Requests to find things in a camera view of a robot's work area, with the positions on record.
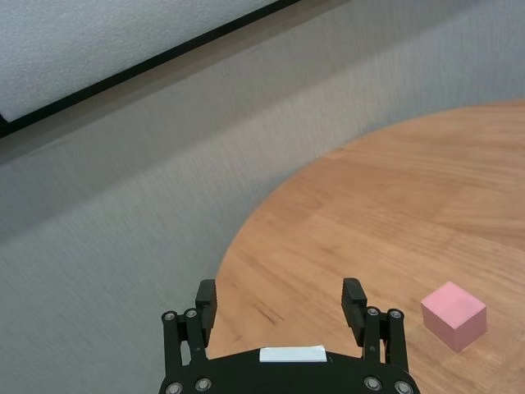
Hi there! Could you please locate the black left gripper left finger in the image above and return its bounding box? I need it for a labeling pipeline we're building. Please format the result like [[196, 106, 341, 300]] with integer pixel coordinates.
[[161, 279, 217, 377]]

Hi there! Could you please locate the pink cube block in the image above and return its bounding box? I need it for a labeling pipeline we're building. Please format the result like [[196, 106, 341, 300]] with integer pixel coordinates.
[[420, 281, 488, 353]]

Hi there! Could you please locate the black wall rail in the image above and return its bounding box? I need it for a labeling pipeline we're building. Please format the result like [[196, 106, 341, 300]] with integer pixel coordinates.
[[0, 0, 307, 140]]

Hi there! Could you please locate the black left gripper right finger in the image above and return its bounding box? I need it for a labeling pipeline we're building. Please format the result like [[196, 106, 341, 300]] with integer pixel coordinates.
[[340, 277, 409, 373]]

